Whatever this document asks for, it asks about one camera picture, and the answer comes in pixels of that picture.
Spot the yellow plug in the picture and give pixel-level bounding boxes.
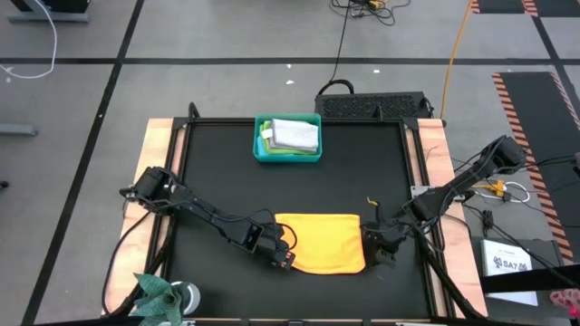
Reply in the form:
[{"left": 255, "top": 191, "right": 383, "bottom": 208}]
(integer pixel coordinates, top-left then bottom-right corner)
[{"left": 473, "top": 179, "right": 507, "bottom": 197}]

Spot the black table frame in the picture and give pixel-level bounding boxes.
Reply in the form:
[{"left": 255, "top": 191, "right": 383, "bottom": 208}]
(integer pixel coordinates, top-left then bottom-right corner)
[{"left": 153, "top": 102, "right": 488, "bottom": 326}]

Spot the white cable loop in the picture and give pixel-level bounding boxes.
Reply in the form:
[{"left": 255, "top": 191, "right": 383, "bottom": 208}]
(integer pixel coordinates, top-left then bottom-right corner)
[{"left": 501, "top": 180, "right": 531, "bottom": 204}]

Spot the orange-yellow cable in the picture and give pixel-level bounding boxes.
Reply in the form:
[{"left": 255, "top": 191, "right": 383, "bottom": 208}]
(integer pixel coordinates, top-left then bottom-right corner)
[{"left": 439, "top": 0, "right": 475, "bottom": 120}]

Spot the grey round roll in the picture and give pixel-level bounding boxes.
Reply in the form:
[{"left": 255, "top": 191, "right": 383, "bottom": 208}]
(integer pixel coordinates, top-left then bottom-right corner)
[{"left": 170, "top": 281, "right": 202, "bottom": 317}]

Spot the grey desk foot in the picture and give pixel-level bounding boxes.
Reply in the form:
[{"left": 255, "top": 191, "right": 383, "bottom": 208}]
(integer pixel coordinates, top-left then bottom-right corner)
[{"left": 5, "top": 11, "right": 91, "bottom": 24}]

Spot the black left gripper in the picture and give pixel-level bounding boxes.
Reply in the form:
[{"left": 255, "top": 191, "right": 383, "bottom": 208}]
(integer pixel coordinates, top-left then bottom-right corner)
[{"left": 253, "top": 221, "right": 297, "bottom": 272}]

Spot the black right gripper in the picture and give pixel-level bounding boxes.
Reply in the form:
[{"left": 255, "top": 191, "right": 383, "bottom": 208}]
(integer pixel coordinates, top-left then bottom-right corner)
[{"left": 361, "top": 216, "right": 410, "bottom": 269}]

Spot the white floor cable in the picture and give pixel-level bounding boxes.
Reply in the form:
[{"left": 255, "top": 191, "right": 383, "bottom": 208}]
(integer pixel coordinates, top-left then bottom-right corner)
[{"left": 0, "top": 0, "right": 59, "bottom": 81}]

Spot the orange microfiber towel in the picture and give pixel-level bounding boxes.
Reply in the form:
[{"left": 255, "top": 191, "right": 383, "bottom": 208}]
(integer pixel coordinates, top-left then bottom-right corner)
[{"left": 274, "top": 212, "right": 367, "bottom": 276}]

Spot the black cable tangle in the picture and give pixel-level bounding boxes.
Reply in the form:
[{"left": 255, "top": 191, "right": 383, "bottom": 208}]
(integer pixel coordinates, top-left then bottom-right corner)
[{"left": 329, "top": 0, "right": 412, "bottom": 27}]

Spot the grey floor bar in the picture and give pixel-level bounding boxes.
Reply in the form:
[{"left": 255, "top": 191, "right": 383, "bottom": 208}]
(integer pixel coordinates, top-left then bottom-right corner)
[{"left": 0, "top": 123, "right": 43, "bottom": 138}]

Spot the black floor cable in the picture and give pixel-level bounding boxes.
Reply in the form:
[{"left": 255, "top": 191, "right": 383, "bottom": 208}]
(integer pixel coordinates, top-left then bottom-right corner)
[{"left": 316, "top": 0, "right": 355, "bottom": 96}]

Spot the small black hazard-striped mat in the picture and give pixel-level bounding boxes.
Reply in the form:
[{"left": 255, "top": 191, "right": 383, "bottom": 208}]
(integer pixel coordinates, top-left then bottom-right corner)
[{"left": 469, "top": 0, "right": 580, "bottom": 19}]

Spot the pink object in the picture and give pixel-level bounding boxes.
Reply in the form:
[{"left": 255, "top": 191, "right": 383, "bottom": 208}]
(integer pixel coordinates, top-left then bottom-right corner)
[{"left": 548, "top": 289, "right": 580, "bottom": 319}]

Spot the teal plastic bin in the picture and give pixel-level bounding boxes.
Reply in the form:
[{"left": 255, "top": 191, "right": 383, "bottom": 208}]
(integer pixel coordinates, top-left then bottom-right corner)
[{"left": 252, "top": 112, "right": 323, "bottom": 164}]

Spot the black camera mount beam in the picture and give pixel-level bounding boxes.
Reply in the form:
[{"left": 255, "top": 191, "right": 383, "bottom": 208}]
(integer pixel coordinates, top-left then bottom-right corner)
[{"left": 478, "top": 264, "right": 580, "bottom": 294}]

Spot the grey microfiber towel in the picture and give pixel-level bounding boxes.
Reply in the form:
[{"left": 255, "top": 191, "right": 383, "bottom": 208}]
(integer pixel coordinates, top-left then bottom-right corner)
[{"left": 261, "top": 118, "right": 320, "bottom": 153}]

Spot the black computer case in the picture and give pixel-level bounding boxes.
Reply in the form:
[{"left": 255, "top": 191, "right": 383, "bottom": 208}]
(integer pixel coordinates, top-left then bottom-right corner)
[{"left": 314, "top": 91, "right": 432, "bottom": 120}]

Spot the black cable bundle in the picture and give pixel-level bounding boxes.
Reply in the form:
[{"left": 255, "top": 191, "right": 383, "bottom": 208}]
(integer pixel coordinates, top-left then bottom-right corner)
[
  {"left": 409, "top": 216, "right": 484, "bottom": 321},
  {"left": 101, "top": 207, "right": 179, "bottom": 318}
]

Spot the white SA7 sign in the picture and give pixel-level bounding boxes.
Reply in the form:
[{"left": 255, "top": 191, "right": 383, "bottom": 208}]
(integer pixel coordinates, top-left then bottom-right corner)
[{"left": 479, "top": 238, "right": 539, "bottom": 307}]

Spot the teal paper plant ornament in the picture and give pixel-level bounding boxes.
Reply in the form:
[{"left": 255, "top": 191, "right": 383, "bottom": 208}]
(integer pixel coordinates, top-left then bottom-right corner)
[{"left": 130, "top": 273, "right": 192, "bottom": 326}]

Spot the large black hazard-striped mat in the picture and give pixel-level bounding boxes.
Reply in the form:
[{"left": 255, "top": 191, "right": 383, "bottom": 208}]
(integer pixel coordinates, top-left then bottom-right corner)
[{"left": 491, "top": 71, "right": 580, "bottom": 267}]

